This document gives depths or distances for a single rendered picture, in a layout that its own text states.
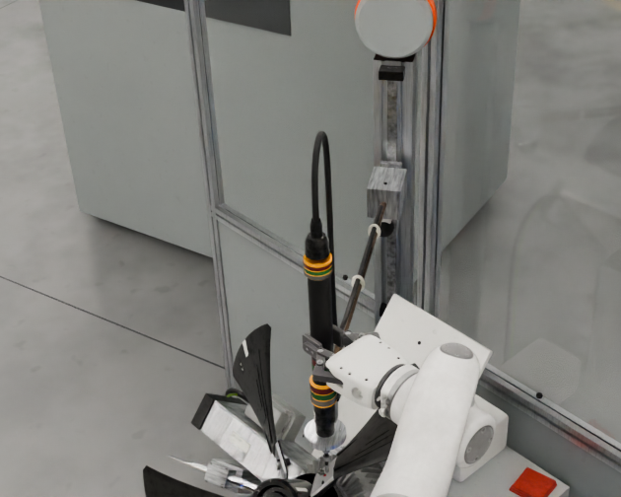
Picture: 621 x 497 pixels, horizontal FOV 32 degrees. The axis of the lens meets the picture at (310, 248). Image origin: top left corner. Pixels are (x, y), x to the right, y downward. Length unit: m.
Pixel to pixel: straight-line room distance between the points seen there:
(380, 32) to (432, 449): 1.00
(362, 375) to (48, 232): 3.61
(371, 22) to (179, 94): 2.22
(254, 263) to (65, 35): 1.75
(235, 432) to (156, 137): 2.37
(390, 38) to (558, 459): 1.06
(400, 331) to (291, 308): 0.95
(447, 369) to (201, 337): 2.93
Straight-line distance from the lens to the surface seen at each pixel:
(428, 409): 1.43
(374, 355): 1.63
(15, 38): 7.10
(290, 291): 3.11
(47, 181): 5.48
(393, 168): 2.28
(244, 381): 2.21
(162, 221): 4.75
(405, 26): 2.15
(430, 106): 2.36
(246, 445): 2.29
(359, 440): 2.01
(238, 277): 3.31
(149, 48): 4.32
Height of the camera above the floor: 2.74
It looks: 35 degrees down
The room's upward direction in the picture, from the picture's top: 3 degrees counter-clockwise
